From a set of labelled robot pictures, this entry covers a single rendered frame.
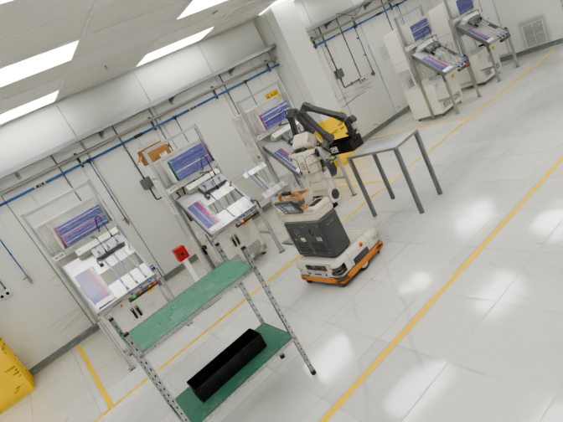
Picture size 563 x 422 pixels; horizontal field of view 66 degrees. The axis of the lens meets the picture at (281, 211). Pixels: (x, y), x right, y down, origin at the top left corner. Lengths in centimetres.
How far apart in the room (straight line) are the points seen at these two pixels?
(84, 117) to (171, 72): 152
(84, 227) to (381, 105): 667
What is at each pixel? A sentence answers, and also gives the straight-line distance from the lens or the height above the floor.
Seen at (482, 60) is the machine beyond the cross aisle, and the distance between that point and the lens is 970.
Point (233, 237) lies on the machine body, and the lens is 557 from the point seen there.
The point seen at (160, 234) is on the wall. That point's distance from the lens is 695.
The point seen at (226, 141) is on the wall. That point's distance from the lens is 744.
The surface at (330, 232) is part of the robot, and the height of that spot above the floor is 53.
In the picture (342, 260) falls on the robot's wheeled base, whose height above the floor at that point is 25.
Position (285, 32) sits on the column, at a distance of 792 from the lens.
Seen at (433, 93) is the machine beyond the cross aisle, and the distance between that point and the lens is 844.
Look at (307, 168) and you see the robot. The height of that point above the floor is 108.
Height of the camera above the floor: 196
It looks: 16 degrees down
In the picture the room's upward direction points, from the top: 28 degrees counter-clockwise
